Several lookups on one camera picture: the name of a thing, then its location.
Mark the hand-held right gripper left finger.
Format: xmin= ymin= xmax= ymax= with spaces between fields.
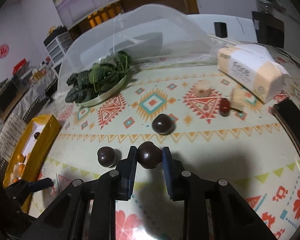
xmin=21 ymin=145 xmax=138 ymax=240

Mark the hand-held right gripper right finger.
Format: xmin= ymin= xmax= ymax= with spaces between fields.
xmin=162 ymin=147 xmax=278 ymax=240

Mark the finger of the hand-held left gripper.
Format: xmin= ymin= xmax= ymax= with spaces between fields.
xmin=5 ymin=177 xmax=54 ymax=207

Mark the yellow cardboard box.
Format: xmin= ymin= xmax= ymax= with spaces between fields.
xmin=2 ymin=114 xmax=62 ymax=213

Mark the pale green oval plate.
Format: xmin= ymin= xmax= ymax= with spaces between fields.
xmin=75 ymin=74 xmax=129 ymax=108

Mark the red date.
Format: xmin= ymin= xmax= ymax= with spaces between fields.
xmin=219 ymin=98 xmax=232 ymax=117

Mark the peeled pale fruit chunk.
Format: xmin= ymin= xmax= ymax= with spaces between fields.
xmin=195 ymin=80 xmax=213 ymax=96

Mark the dark appliance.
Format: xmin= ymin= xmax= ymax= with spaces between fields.
xmin=0 ymin=76 xmax=33 ymax=120

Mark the plate of green spinach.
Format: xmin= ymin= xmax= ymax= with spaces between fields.
xmin=65 ymin=51 xmax=133 ymax=103

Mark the sugarcane piece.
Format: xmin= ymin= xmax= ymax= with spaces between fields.
xmin=230 ymin=89 xmax=248 ymax=112

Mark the tissue paper pack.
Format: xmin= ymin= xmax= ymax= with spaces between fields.
xmin=217 ymin=44 xmax=290 ymax=104

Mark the black smartphone in case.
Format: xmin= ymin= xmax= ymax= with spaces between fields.
xmin=272 ymin=99 xmax=300 ymax=178

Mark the plastic drawer unit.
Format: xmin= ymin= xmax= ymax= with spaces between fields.
xmin=44 ymin=31 xmax=74 ymax=68

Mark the small black cube device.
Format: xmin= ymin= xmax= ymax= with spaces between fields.
xmin=214 ymin=22 xmax=227 ymax=38

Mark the white mesh food cover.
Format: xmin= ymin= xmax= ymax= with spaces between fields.
xmin=56 ymin=4 xmax=215 ymax=90

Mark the white appliance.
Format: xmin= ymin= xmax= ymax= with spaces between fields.
xmin=187 ymin=14 xmax=258 ymax=42

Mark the black box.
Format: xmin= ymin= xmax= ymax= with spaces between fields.
xmin=251 ymin=11 xmax=285 ymax=48

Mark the clear water bottle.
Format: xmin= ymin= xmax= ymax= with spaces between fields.
xmin=254 ymin=0 xmax=274 ymax=14

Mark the black cable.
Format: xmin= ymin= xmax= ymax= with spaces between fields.
xmin=281 ymin=51 xmax=300 ymax=72

